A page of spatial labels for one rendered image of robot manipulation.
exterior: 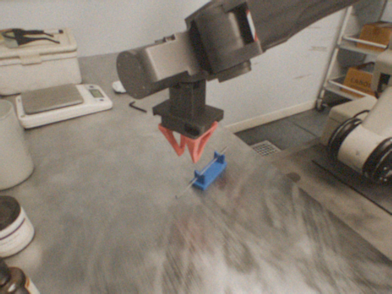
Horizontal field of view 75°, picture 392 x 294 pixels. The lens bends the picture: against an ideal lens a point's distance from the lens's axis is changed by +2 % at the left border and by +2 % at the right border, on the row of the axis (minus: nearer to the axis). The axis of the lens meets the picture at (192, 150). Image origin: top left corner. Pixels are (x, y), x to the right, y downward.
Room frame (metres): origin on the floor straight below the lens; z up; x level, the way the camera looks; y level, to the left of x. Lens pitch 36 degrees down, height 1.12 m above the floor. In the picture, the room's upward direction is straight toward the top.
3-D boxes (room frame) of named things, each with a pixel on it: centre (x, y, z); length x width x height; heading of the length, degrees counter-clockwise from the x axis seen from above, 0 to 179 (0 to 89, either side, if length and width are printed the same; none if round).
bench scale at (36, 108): (0.75, 0.41, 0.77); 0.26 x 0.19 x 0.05; 122
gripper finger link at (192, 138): (0.36, 0.00, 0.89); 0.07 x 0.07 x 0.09; 54
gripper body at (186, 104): (0.37, 0.01, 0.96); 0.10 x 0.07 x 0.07; 54
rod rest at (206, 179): (0.42, -0.04, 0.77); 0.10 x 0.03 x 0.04; 145
